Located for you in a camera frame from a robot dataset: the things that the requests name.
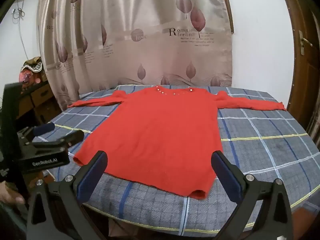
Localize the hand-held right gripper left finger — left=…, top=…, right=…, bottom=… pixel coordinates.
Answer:
left=26, top=151, right=108, bottom=240

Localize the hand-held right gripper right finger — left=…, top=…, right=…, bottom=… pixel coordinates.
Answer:
left=211, top=151, right=293, bottom=240

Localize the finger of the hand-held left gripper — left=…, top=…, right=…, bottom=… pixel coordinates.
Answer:
left=31, top=129, right=85, bottom=153
left=32, top=122, right=55, bottom=137

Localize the red sweater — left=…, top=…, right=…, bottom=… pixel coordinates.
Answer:
left=67, top=85, right=287, bottom=199

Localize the person's left hand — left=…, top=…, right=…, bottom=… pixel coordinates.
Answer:
left=0, top=180, right=26, bottom=205

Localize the dark wooden cabinet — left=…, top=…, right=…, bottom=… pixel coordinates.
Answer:
left=15, top=79, right=63, bottom=137

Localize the grey plaid blanket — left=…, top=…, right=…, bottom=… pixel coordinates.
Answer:
left=34, top=84, right=320, bottom=231

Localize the brown lace-trimmed cloth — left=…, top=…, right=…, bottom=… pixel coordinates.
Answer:
left=23, top=56, right=43, bottom=72

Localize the brown wooden door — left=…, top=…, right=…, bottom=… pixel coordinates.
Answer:
left=284, top=0, right=320, bottom=140

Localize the thin wall cord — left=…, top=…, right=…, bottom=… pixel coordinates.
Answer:
left=12, top=0, right=31, bottom=58

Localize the metal door handle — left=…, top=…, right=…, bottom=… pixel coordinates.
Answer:
left=298, top=30, right=313, bottom=56

